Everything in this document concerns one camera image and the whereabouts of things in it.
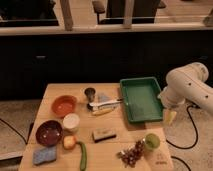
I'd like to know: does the green plastic tray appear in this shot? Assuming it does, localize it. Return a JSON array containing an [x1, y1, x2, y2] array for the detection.
[[120, 77, 163, 124]]

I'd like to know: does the yellow apple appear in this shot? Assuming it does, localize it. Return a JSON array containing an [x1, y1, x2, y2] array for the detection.
[[63, 135, 77, 150]]

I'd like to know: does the dark maroon bowl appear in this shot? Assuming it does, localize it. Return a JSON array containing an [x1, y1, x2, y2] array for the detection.
[[36, 120, 63, 147]]

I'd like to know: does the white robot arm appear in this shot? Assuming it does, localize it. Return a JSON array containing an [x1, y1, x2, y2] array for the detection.
[[158, 62, 213, 125]]

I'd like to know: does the green cup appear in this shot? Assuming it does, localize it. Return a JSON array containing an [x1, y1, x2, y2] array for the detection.
[[145, 133, 160, 151]]

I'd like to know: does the blue sponge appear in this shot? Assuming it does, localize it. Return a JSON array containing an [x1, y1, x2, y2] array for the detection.
[[33, 146, 57, 165]]

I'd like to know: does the yellow banana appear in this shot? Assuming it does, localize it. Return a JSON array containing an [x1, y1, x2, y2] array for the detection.
[[92, 108, 114, 116]]

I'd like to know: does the orange-red bowl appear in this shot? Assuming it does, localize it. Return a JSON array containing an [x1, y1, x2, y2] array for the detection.
[[51, 95, 77, 118]]

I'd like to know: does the white handled brush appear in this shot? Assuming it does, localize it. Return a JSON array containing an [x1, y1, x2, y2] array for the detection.
[[87, 99, 122, 111]]

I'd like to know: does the small metal cup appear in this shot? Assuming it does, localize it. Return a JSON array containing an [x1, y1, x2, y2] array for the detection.
[[84, 87, 96, 102]]

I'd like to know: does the bunch of dark grapes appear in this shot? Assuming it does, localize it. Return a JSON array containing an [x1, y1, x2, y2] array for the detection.
[[116, 141, 144, 168]]

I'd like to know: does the white round container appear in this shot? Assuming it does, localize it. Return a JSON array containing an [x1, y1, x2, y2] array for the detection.
[[62, 113, 80, 133]]

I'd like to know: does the black floor cable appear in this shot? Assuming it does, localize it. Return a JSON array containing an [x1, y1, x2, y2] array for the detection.
[[165, 104, 200, 150]]

